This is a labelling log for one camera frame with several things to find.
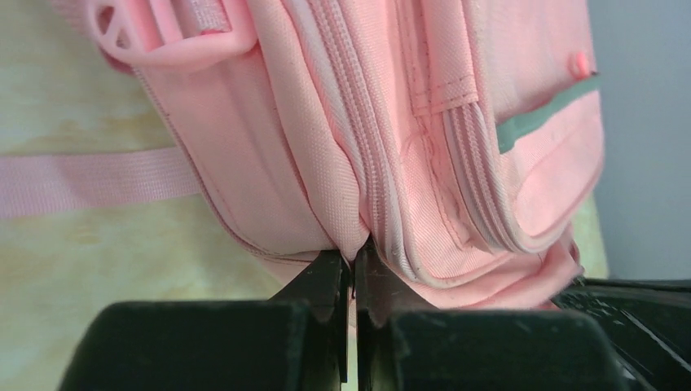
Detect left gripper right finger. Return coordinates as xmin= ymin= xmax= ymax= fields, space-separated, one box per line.
xmin=354 ymin=243 xmax=629 ymax=390

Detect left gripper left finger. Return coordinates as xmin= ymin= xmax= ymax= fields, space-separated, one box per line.
xmin=60 ymin=251 xmax=350 ymax=390

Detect pink student backpack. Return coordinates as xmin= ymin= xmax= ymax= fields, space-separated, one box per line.
xmin=1 ymin=1 xmax=604 ymax=309

